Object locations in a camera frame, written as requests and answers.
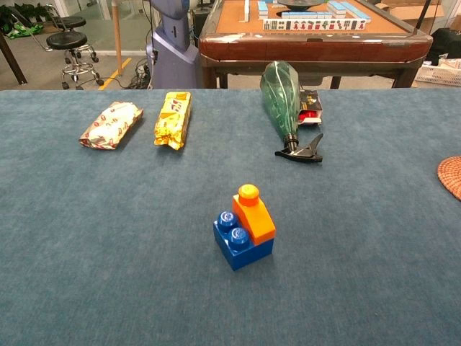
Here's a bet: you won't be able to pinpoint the wooden pole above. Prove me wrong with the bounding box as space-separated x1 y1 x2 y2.
111 0 124 76

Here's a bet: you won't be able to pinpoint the blue building block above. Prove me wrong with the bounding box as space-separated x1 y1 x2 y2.
212 210 275 272

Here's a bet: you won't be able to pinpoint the dark wooden table leg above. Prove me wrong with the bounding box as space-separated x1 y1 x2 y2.
0 31 28 87

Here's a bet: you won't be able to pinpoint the row of mahjong tiles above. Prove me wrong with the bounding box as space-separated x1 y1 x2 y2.
262 18 367 32

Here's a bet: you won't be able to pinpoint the black bag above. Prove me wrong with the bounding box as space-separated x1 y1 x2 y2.
425 27 461 66

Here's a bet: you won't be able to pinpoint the white red snack wrapper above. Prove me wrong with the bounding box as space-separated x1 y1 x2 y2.
79 101 145 150

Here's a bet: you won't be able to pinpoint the blue table cloth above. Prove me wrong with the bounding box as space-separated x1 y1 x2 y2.
0 89 461 346

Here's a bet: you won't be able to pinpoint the brown mahjong table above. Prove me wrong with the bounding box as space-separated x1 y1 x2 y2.
197 0 434 90

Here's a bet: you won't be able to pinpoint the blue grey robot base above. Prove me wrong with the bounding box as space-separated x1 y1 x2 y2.
146 0 202 90

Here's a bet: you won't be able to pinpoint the white plastic basket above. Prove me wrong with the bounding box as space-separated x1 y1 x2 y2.
413 63 461 87

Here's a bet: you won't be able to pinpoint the gold foil snack packet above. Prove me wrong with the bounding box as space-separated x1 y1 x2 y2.
153 91 192 151

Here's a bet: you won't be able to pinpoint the orange building block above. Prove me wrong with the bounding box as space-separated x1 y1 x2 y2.
232 184 277 247

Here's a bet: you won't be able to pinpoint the tangled floor cables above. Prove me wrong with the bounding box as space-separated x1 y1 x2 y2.
124 57 151 90

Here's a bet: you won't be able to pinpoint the green spray bottle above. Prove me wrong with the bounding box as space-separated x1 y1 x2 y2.
259 61 324 165

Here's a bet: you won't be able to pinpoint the round woven coaster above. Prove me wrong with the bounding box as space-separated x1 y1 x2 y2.
437 155 461 202

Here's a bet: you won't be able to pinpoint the black red small box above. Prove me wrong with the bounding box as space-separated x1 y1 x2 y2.
297 89 323 127

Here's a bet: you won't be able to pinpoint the cardboard box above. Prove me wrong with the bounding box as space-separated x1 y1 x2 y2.
374 0 446 21

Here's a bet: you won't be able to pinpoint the black dish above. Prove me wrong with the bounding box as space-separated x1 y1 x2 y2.
277 0 328 11

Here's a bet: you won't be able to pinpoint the black round stool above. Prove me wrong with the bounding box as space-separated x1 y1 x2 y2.
45 30 105 91
45 4 100 63

